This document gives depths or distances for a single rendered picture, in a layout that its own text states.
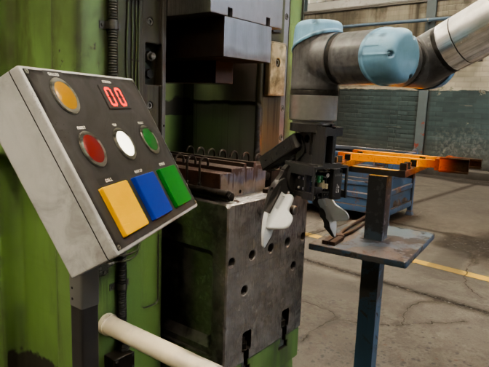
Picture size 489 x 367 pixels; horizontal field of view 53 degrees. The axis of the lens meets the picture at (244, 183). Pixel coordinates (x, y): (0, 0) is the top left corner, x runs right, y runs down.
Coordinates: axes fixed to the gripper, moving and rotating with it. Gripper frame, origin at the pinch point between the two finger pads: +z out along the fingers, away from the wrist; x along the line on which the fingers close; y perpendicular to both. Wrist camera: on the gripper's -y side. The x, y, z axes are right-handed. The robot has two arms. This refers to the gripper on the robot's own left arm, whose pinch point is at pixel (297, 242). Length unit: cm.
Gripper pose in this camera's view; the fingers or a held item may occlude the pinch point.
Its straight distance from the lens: 84.3
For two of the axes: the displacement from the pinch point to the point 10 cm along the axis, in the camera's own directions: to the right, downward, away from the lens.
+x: 8.4, -0.6, 5.4
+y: 5.4, 1.6, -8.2
